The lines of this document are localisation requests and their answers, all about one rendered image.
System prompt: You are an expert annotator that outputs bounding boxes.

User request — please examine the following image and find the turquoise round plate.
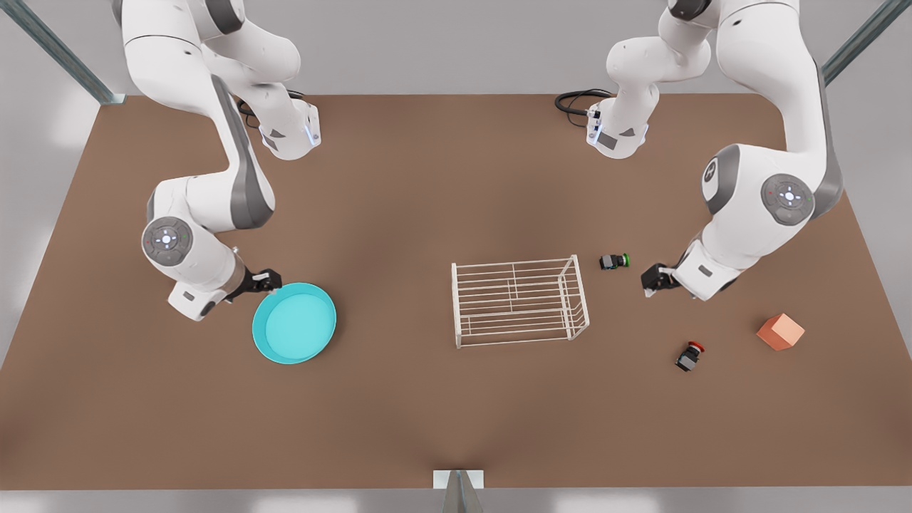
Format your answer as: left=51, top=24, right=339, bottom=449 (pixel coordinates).
left=252, top=282, right=337, bottom=365

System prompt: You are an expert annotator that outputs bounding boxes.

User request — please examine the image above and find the orange cube block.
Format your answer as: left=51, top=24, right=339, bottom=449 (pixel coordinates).
left=756, top=313, right=806, bottom=351

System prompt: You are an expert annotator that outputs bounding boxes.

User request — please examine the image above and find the red button switch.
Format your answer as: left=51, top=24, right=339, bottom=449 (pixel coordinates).
left=675, top=341, right=707, bottom=373

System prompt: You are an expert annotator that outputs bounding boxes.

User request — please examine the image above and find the white wire shelf rack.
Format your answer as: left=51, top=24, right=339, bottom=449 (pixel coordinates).
left=451, top=255, right=591, bottom=350

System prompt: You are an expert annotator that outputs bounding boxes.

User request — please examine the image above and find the black cable loop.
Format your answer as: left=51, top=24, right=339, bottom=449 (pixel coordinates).
left=554, top=88, right=615, bottom=129
left=236, top=90, right=306, bottom=130

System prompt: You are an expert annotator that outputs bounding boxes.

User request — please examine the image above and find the silver frame post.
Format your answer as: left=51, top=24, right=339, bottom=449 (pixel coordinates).
left=821, top=0, right=912, bottom=86
left=0, top=0, right=126, bottom=105
left=433, top=469, right=485, bottom=513

